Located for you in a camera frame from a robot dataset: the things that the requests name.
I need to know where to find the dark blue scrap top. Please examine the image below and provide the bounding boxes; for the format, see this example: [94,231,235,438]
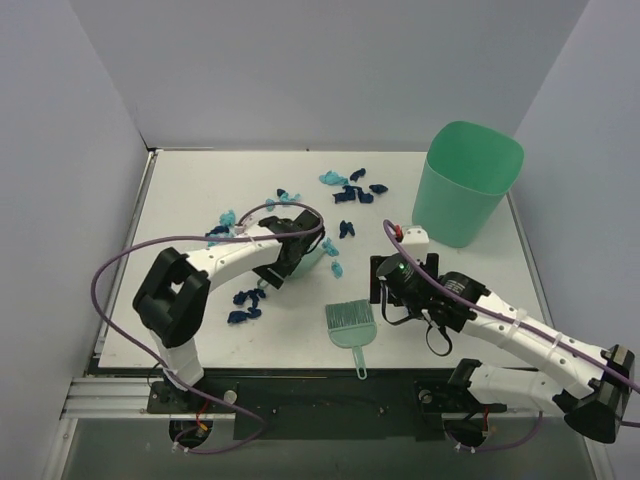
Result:
[349,168,366,182]

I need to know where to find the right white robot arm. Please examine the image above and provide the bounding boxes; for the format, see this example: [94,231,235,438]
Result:
[370,254,635,444]

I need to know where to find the dark blue scraps near left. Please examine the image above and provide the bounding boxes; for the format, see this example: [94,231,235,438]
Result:
[227,288,266,324]

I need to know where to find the dark blue scrap centre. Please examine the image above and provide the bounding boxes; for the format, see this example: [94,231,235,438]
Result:
[339,220,355,239]

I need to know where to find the left mixed scrap pile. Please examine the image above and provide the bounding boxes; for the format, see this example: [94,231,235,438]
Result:
[205,210,236,247]

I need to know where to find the light blue scrap lower middle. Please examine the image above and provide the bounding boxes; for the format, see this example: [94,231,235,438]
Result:
[331,260,344,279]

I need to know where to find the green hand brush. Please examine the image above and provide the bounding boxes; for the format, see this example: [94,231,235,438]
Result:
[325,299,377,380]

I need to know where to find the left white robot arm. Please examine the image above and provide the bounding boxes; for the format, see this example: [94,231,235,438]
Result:
[133,208,325,412]

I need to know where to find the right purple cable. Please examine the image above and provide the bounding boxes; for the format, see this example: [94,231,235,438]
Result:
[382,218,640,456]

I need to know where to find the black mounting base plate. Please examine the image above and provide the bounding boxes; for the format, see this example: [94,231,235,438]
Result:
[147,369,507,441]

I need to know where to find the light blue scrap top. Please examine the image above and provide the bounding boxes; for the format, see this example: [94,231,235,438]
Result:
[318,170,349,186]

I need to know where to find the dark blue scrap right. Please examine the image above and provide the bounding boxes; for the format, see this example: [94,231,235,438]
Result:
[369,184,388,195]

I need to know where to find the green dustpan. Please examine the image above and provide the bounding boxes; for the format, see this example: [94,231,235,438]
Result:
[255,247,325,290]

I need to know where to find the green plastic waste bin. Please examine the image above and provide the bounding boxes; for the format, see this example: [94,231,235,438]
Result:
[412,121,525,248]

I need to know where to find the dark blue scrap cluster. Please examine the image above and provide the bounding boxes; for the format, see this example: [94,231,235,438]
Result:
[333,185,374,204]

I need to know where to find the light blue scrap centre-left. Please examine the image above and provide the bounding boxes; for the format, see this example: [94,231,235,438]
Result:
[265,188,301,212]

